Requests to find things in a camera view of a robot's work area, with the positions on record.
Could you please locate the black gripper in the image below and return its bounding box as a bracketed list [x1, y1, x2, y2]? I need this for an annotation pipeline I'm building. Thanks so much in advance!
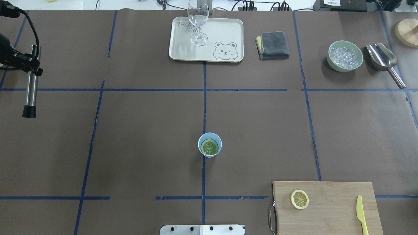
[0, 34, 43, 76]

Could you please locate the steel muddler black tip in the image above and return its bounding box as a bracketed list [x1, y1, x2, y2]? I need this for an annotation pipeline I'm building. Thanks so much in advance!
[22, 44, 40, 118]

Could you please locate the light blue plastic cup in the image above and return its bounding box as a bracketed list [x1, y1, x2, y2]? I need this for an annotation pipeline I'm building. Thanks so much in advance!
[197, 133, 222, 158]

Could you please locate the wooden cup tree stand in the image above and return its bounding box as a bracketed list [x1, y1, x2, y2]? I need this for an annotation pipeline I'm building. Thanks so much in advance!
[395, 18, 418, 49]

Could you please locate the clear wine glass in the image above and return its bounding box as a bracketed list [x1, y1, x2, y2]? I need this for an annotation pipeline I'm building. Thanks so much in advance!
[187, 0, 209, 46]

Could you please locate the cream bear serving tray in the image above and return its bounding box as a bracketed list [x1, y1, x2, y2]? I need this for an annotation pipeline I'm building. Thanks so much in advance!
[169, 17, 244, 63]

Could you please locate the grey folded cloth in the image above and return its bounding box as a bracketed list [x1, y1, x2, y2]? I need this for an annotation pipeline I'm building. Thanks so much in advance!
[255, 31, 290, 60]

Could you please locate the green bowl of ice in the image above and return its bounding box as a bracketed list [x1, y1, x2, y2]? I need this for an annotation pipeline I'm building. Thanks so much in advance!
[327, 40, 364, 72]

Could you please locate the wooden cutting board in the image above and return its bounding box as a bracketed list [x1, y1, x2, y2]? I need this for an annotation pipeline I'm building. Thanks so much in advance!
[273, 180, 383, 235]

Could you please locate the steel ice scoop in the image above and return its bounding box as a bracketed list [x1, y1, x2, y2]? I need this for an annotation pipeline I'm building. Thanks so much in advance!
[366, 43, 406, 89]

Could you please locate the yellow plastic knife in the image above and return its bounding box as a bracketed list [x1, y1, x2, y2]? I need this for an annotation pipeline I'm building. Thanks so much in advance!
[356, 195, 369, 235]

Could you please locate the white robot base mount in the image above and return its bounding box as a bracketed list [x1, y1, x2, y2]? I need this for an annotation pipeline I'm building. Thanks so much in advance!
[159, 224, 246, 235]

